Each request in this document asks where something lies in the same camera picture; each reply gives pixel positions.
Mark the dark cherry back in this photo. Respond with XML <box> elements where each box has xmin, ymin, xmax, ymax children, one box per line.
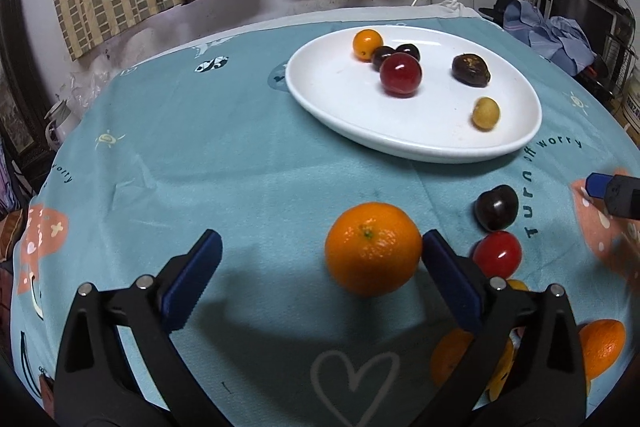
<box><xmin>474</xmin><ymin>184</ymin><xmax>520</xmax><ymax>232</ymax></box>

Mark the dark cherry front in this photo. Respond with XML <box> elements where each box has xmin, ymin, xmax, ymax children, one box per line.
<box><xmin>371</xmin><ymin>46</ymin><xmax>396</xmax><ymax>72</ymax></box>

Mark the small yellow fruit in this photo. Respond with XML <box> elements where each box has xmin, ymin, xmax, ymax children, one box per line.
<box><xmin>506</xmin><ymin>279</ymin><xmax>529</xmax><ymax>291</ymax></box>

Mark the large front orange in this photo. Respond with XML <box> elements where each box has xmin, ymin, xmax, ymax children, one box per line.
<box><xmin>579</xmin><ymin>319</ymin><xmax>626</xmax><ymax>381</ymax></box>

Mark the small dark cherry plate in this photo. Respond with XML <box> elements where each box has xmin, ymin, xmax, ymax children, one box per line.
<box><xmin>395</xmin><ymin>43</ymin><xmax>421</xmax><ymax>61</ymax></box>

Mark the blue clothes pile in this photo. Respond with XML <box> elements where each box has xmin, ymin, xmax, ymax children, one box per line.
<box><xmin>502</xmin><ymin>0</ymin><xmax>596</xmax><ymax>77</ymax></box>

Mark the teal printed tablecloth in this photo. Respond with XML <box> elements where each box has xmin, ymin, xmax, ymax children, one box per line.
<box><xmin>11</xmin><ymin>18</ymin><xmax>639</xmax><ymax>426</ymax></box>

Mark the small green-yellow fruit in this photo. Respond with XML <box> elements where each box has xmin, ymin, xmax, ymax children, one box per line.
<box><xmin>471</xmin><ymin>96</ymin><xmax>500</xmax><ymax>131</ymax></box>

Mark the small orange kumquat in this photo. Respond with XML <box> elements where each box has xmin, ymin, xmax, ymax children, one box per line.
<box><xmin>352</xmin><ymin>28</ymin><xmax>384</xmax><ymax>62</ymax></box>

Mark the white oval plate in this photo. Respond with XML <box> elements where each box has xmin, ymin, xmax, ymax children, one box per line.
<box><xmin>285</xmin><ymin>25</ymin><xmax>542</xmax><ymax>164</ymax></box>

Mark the dark brown wrinkled fruit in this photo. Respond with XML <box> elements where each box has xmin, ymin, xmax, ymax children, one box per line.
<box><xmin>451</xmin><ymin>53</ymin><xmax>491</xmax><ymax>88</ymax></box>

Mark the dark cherry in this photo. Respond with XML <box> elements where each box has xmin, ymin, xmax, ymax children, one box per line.
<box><xmin>474</xmin><ymin>184</ymin><xmax>520</xmax><ymax>232</ymax></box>
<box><xmin>371</xmin><ymin>46</ymin><xmax>396</xmax><ymax>72</ymax></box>

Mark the red cherry tomato back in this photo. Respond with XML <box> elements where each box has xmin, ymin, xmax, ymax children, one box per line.
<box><xmin>472</xmin><ymin>231</ymin><xmax>523</xmax><ymax>279</ymax></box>

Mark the large red plum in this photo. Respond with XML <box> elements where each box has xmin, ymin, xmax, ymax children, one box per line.
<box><xmin>380</xmin><ymin>52</ymin><xmax>422</xmax><ymax>98</ymax></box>

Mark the black monitor shelf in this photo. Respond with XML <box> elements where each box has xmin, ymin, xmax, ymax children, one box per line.
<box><xmin>527</xmin><ymin>0</ymin><xmax>637</xmax><ymax>102</ymax></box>

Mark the small orange left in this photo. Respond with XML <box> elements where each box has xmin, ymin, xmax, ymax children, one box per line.
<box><xmin>430</xmin><ymin>329</ymin><xmax>474</xmax><ymax>388</ymax></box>

